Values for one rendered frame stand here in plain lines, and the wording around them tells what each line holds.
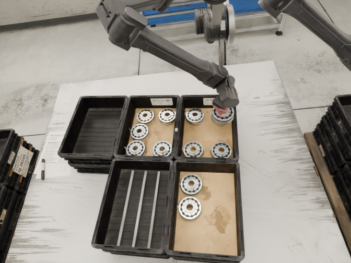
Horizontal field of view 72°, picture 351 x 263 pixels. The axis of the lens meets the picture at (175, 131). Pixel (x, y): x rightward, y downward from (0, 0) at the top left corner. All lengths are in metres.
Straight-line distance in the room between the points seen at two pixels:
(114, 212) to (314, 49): 2.78
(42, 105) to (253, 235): 2.59
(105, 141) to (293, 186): 1.02
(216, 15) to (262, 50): 1.85
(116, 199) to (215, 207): 0.47
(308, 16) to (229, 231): 0.84
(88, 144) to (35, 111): 1.74
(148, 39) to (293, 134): 1.05
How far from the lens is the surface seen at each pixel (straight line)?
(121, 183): 1.26
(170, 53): 0.80
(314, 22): 0.87
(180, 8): 2.97
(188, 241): 1.12
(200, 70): 0.87
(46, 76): 3.47
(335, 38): 0.93
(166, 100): 1.38
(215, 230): 1.13
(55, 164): 1.64
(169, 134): 1.33
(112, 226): 1.21
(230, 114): 1.13
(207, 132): 1.32
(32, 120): 3.05
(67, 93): 1.97
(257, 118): 1.56
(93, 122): 1.52
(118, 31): 0.75
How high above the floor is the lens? 1.94
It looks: 56 degrees down
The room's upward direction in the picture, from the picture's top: 12 degrees counter-clockwise
